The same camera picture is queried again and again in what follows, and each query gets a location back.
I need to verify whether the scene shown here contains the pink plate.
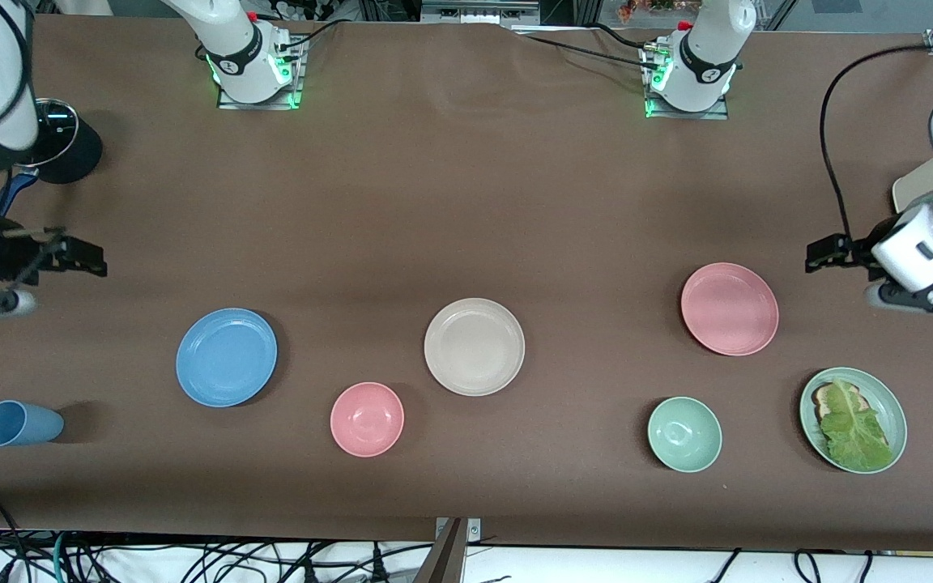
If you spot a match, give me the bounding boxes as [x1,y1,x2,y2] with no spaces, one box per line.
[680,262,780,357]

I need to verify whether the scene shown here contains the blue plate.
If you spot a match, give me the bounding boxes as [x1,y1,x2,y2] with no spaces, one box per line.
[175,308,279,408]

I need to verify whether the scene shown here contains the toast slice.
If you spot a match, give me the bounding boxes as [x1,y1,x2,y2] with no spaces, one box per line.
[812,382,866,422]

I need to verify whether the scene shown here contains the green plate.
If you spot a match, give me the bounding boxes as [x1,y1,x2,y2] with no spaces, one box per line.
[799,367,908,474]

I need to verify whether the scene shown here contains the blue cup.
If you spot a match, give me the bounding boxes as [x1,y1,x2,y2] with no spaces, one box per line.
[0,400,65,448]

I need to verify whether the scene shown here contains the green lettuce leaf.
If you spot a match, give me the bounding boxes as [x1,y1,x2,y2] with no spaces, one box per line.
[819,378,895,472]

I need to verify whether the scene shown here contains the small green bowl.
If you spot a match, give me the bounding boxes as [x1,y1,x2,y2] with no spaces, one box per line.
[647,396,723,474]

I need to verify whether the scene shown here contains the orange flowers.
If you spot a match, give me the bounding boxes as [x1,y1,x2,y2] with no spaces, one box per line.
[616,0,682,23]

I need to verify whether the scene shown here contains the white power strip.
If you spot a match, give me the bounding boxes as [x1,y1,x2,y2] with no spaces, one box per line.
[268,0,334,23]

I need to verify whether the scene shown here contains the small pink bowl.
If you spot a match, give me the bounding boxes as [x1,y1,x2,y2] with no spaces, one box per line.
[330,381,405,458]

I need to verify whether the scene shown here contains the beige plate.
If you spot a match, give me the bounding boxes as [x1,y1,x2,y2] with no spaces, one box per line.
[424,297,526,398]

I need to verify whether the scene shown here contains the brown table cloth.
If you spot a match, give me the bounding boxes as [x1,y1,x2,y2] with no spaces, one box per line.
[0,12,933,553]

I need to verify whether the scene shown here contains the grey equipment box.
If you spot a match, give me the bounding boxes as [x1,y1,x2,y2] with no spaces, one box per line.
[420,0,542,27]

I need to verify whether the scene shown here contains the long black arm cable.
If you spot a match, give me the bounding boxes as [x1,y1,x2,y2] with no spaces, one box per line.
[820,45,933,240]

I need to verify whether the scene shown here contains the black base cable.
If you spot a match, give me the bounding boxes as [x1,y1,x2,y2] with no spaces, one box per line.
[588,23,658,51]
[276,18,354,51]
[515,31,662,70]

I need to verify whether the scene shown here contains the small metal table bracket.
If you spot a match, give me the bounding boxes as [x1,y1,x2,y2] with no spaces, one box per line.
[434,518,482,542]

